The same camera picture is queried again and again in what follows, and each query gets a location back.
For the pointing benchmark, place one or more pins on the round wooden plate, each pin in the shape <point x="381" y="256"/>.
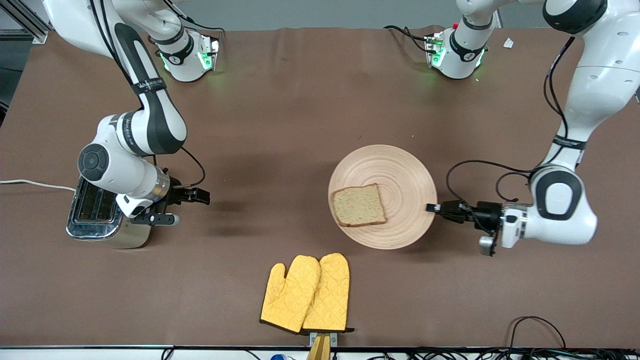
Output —
<point x="400" y="175"/>

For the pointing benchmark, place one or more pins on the brown table mat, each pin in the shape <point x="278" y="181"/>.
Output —
<point x="280" y="100"/>

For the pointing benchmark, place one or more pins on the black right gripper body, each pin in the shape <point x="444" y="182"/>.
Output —
<point x="176" y="195"/>

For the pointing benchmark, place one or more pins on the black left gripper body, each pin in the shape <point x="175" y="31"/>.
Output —
<point x="486" y="214"/>

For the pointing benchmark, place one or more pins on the yellow quilted oven mitt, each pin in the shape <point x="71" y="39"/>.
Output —
<point x="290" y="295"/>
<point x="331" y="295"/>

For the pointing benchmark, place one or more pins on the metal bracket with wooden strip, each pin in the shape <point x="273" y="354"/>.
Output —
<point x="320" y="345"/>

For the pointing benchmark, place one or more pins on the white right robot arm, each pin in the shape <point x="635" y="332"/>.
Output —
<point x="120" y="175"/>

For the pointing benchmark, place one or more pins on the small white paper scrap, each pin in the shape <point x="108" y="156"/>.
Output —
<point x="508" y="43"/>

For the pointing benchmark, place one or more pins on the beige chrome two-slot toaster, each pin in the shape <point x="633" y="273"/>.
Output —
<point x="95" y="230"/>

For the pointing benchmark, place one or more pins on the aluminium frame post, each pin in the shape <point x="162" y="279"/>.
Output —
<point x="22" y="27"/>

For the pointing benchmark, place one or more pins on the brown-crust bread slice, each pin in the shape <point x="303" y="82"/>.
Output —
<point x="358" y="206"/>

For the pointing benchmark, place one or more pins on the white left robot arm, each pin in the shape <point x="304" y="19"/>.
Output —
<point x="600" y="85"/>

